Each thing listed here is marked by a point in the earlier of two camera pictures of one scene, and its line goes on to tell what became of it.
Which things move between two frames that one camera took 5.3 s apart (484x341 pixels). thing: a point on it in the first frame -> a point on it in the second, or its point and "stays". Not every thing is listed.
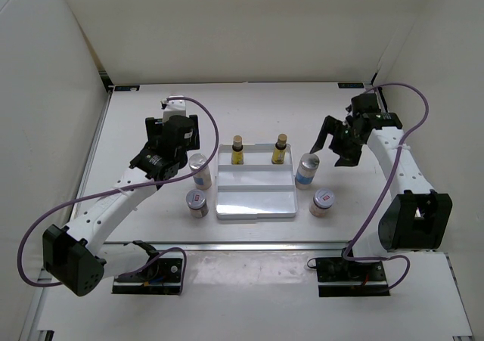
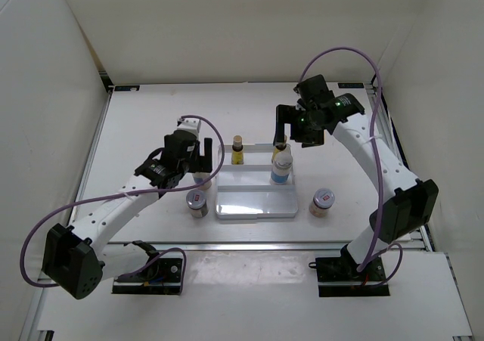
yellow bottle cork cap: (279, 150) stays
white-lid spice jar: (323, 200) stays
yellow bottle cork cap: (237, 150) stays
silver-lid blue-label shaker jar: (306, 172) -> (280, 168)
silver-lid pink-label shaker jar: (203, 178) stays
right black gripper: (333, 127) -> (286, 114)
